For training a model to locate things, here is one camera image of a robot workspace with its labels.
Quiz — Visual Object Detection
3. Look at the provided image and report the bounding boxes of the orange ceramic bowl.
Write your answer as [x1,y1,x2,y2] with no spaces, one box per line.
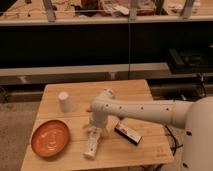
[31,120,70,158]

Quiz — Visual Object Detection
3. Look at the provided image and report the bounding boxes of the long workbench with frame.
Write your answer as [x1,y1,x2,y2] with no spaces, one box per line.
[0,0,213,103]

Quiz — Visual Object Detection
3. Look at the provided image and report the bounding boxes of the white plastic bottle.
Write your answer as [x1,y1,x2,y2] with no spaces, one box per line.
[84,131,101,159]

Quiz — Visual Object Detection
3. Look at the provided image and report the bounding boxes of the black floor cable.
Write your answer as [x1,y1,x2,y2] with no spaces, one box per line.
[164,124,184,157]

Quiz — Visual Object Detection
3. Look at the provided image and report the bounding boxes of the black red white box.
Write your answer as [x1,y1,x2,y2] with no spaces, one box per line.
[114,122,142,145]

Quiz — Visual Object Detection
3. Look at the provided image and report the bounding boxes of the white paper cup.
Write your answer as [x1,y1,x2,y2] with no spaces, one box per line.
[58,91,73,113]

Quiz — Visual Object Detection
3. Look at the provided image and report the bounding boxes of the black equipment box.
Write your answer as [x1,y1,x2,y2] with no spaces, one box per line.
[167,48,213,74]

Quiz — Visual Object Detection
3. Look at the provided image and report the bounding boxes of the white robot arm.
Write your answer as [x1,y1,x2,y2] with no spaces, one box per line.
[90,89,213,171]

